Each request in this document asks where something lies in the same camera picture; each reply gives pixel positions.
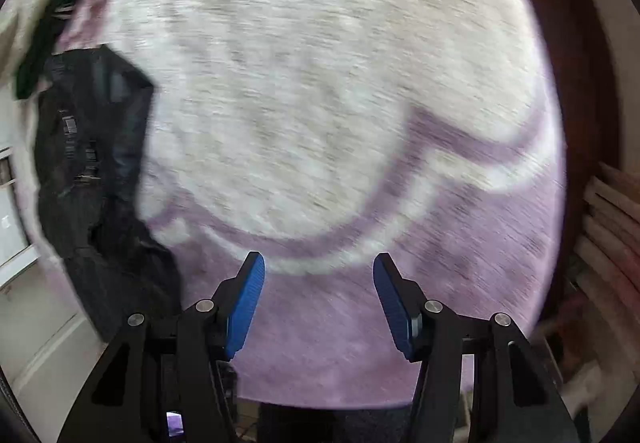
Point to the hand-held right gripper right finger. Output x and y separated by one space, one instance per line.
393 303

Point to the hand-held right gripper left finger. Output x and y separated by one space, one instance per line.
246 303

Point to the black garment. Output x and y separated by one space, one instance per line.
95 163

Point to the purple and white printed blanket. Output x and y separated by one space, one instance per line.
325 123

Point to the white cabinet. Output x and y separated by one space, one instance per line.
17 218

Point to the cream cloth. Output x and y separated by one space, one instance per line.
22 18

